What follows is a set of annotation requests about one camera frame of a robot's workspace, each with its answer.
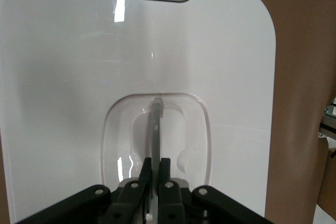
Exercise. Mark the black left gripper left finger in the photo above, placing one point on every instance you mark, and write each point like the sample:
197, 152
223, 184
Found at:
131, 203

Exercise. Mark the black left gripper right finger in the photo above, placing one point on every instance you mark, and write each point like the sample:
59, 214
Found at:
173, 203

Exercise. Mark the white plastic box lid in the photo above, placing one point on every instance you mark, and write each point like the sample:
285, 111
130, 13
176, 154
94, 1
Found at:
78, 77

